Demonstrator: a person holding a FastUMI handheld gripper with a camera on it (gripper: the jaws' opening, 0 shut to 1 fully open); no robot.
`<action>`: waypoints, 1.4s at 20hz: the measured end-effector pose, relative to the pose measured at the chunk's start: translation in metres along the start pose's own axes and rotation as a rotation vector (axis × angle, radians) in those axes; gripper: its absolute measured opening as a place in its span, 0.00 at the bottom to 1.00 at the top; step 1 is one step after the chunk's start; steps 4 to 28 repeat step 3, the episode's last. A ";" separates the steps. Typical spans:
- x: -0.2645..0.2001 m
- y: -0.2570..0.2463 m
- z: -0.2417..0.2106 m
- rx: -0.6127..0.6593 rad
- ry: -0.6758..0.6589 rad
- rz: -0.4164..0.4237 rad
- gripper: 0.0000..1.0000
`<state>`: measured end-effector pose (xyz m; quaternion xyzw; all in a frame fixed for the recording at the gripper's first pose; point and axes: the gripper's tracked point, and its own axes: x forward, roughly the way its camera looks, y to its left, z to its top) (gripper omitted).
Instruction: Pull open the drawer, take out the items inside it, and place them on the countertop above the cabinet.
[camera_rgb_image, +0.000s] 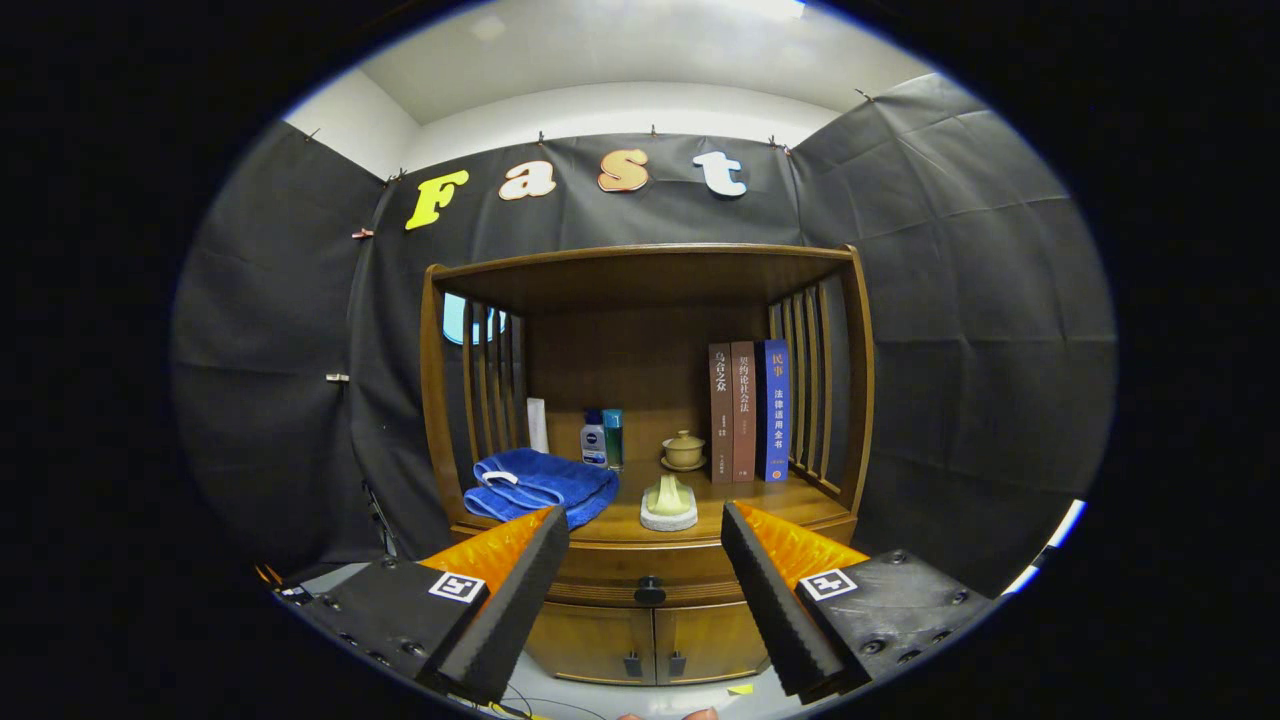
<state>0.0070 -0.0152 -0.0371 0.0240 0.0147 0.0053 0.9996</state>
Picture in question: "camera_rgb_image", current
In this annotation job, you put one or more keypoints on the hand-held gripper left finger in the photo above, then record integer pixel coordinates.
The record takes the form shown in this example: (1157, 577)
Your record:
(520, 600)

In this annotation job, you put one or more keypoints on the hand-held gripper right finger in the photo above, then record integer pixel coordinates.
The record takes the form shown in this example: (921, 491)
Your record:
(770, 600)

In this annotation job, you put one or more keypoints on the wooden drawer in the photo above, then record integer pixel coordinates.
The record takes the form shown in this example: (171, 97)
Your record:
(620, 560)

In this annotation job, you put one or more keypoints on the yellow-green brush with white base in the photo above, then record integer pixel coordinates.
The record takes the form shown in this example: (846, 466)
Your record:
(668, 505)

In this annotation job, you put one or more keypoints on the wooden cabinet door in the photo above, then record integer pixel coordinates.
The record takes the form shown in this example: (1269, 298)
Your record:
(590, 640)
(710, 640)

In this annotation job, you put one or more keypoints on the wooden countertop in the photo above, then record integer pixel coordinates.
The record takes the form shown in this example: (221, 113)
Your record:
(770, 495)

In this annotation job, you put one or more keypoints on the wooden cabinet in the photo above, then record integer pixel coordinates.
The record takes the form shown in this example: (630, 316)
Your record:
(640, 340)

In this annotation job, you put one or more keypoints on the blue towel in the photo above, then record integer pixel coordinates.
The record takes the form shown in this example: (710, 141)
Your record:
(550, 480)

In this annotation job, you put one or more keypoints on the white bottle with blue cap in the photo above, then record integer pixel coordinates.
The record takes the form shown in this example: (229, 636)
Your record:
(593, 448)

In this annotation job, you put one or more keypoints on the beige lidded teacup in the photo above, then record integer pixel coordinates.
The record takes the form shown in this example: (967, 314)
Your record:
(683, 452)

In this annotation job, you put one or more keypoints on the white paper sheet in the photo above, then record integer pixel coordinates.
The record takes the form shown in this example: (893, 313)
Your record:
(537, 425)

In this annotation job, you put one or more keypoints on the blue book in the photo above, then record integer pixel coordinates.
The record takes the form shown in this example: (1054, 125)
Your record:
(775, 420)

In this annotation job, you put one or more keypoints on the light brown book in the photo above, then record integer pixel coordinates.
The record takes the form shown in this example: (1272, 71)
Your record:
(743, 420)

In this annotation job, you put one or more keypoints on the teal bottle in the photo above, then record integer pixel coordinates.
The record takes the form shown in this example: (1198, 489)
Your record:
(613, 440)

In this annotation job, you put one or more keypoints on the dark brown book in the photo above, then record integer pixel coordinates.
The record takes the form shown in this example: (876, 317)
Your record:
(720, 420)

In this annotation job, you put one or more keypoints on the black backdrop cloth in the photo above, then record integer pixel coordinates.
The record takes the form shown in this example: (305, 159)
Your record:
(950, 300)

